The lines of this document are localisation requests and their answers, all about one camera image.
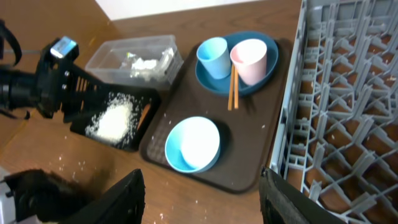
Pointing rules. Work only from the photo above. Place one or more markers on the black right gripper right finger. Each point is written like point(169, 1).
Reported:
point(283, 203)

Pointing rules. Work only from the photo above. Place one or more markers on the orange carrot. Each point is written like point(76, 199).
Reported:
point(143, 115)

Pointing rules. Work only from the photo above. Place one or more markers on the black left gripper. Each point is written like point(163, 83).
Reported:
point(79, 90)

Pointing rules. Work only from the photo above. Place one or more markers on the wooden chopstick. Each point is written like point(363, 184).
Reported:
point(236, 88)
point(231, 90)

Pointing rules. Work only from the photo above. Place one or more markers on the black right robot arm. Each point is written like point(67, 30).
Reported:
point(37, 196)

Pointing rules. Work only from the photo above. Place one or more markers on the green foil snack wrapper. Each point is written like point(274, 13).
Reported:
point(128, 61)

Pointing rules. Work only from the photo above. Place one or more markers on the brown serving tray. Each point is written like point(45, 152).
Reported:
point(246, 133)

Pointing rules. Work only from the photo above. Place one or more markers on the pink cup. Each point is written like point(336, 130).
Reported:
point(250, 59)

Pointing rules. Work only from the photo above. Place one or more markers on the grey dishwasher rack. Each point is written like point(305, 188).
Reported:
point(336, 139)

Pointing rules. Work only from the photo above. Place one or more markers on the black tray bin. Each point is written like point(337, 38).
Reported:
point(150, 96)

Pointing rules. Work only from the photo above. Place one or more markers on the light blue cup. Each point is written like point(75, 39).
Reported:
point(213, 54)

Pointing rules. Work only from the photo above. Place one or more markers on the white paper wrapper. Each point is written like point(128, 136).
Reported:
point(153, 68)

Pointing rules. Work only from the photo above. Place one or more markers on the pile of rice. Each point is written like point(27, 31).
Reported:
point(118, 123)

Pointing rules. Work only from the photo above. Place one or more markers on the clear plastic bin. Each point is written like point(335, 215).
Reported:
point(106, 62)

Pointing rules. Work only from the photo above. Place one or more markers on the light blue bowl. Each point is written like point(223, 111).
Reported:
point(193, 145)

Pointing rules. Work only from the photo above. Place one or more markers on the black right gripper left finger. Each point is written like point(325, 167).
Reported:
point(123, 203)

